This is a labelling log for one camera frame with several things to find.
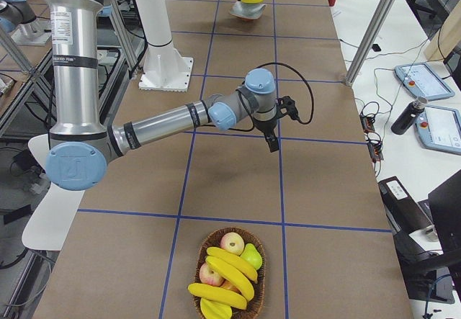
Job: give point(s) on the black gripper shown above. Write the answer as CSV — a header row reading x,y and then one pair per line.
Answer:
x,y
265,126

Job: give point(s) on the grey square plate orange rim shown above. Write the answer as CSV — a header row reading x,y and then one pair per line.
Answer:
x,y
247,11

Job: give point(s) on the brown wicker fruit basket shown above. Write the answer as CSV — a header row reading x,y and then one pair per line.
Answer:
x,y
254,306

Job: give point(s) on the orange circuit board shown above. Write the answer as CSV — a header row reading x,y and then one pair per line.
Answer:
x,y
367,123

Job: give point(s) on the red apple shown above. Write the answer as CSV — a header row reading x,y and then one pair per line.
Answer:
x,y
210,277
233,243

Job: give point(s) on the green pear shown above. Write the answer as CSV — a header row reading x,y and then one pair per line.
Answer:
x,y
252,256

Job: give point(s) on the black water bottle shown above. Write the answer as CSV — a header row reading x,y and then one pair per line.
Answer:
x,y
408,116

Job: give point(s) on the far blue teach pendant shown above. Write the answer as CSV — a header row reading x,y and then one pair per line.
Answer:
x,y
421,80

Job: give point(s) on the blue teach pendant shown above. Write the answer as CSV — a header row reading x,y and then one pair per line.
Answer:
x,y
438,128
421,80

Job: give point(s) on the near blue teach pendant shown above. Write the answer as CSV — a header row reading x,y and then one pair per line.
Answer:
x,y
438,128

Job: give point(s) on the black printer box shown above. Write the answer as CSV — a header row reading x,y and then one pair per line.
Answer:
x,y
412,228

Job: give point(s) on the yellow starfruit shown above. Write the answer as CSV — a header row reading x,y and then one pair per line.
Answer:
x,y
215,310

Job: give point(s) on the black computer monitor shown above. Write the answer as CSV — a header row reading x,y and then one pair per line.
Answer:
x,y
444,204

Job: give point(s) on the white plastic chair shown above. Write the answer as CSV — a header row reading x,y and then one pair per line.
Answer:
x,y
51,220

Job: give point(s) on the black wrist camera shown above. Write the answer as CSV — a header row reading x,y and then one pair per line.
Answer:
x,y
286,106

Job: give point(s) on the white camera stand pillar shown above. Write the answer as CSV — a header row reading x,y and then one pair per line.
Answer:
x,y
163,68

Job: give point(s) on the aluminium frame post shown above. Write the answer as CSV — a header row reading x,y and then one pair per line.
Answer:
x,y
370,35

